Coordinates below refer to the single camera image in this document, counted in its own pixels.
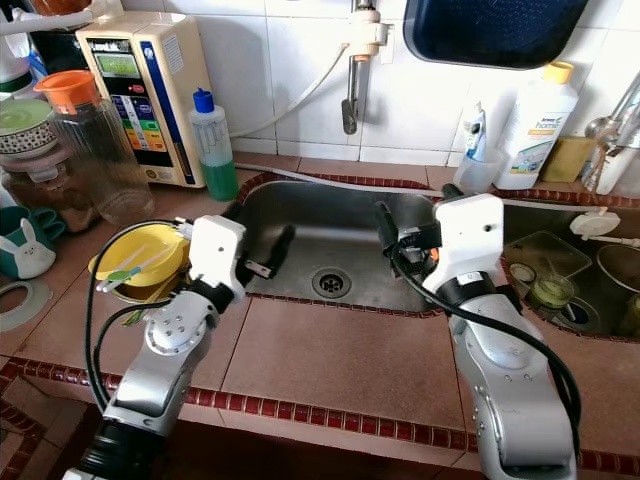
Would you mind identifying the yellow plastic bowl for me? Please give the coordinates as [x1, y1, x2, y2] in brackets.
[88, 224, 191, 289]

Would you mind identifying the clear plastic cup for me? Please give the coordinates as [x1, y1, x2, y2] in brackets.
[452, 145, 506, 194]

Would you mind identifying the green soap bottle blue cap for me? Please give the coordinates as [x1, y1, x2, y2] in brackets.
[190, 88, 241, 201]

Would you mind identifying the steel sink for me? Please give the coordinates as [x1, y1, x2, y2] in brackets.
[490, 195, 640, 341]
[228, 175, 456, 311]

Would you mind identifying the blue white tube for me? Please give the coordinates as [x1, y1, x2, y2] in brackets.
[465, 103, 489, 161]

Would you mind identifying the shallow steel bowl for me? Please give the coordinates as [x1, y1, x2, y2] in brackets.
[105, 240, 201, 301]

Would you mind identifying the white detergent bottle yellow cap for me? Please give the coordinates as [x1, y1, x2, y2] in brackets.
[495, 62, 581, 191]

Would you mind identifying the clear food container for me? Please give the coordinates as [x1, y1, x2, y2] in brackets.
[503, 230, 593, 281]

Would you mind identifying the yellow sponge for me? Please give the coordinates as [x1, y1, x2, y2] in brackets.
[540, 137, 596, 184]

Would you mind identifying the drinking glass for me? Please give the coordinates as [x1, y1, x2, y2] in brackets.
[530, 275, 576, 311]

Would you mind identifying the glass pitcher orange lid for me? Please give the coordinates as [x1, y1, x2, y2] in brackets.
[35, 70, 156, 226]

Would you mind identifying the steel ladle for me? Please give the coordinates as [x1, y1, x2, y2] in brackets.
[585, 70, 640, 196]

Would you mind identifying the green bunny mug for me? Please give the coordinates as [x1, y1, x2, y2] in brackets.
[0, 207, 66, 281]

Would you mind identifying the beige water ionizer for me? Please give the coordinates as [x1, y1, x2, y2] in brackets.
[75, 12, 211, 189]

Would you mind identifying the dark blue tray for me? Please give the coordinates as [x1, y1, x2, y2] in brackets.
[403, 0, 589, 71]

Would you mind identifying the patterned bowl green lid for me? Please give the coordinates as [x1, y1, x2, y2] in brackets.
[0, 98, 56, 156]

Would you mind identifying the glass jar pink lid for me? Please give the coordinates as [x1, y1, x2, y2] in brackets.
[0, 150, 96, 231]

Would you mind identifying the steel pot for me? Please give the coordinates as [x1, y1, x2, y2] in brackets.
[595, 243, 640, 336]

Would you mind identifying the white thermos jug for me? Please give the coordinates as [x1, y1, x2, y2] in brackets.
[0, 0, 31, 96]

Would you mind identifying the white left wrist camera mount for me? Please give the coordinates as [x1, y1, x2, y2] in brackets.
[188, 215, 249, 299]

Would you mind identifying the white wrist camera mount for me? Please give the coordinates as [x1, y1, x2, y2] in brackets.
[422, 193, 506, 291]
[188, 215, 249, 299]

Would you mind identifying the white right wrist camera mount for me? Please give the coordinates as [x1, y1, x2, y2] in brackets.
[422, 193, 506, 291]

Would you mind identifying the white hose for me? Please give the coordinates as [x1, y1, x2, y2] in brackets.
[230, 45, 353, 141]

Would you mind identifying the steel wall faucet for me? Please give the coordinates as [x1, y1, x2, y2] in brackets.
[338, 0, 391, 136]

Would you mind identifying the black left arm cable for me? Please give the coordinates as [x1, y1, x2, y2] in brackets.
[85, 220, 196, 416]

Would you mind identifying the white silicone ring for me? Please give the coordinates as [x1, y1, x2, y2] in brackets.
[0, 280, 53, 334]

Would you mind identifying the white shelf rail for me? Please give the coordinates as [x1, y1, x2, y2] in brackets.
[0, 5, 111, 36]

